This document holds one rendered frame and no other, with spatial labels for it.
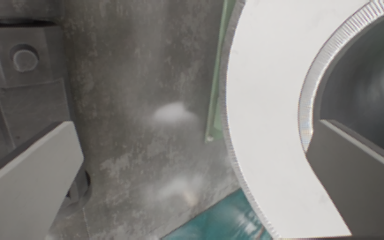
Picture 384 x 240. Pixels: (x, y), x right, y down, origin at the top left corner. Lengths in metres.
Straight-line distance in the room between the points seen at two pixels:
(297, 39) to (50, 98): 0.61
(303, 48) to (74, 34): 0.63
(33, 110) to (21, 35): 0.16
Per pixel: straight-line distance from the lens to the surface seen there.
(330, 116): 0.77
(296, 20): 0.65
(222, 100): 0.81
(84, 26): 0.74
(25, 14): 0.52
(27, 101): 0.56
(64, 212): 0.74
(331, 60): 0.61
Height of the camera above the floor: 0.71
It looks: 42 degrees down
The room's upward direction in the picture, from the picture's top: 123 degrees clockwise
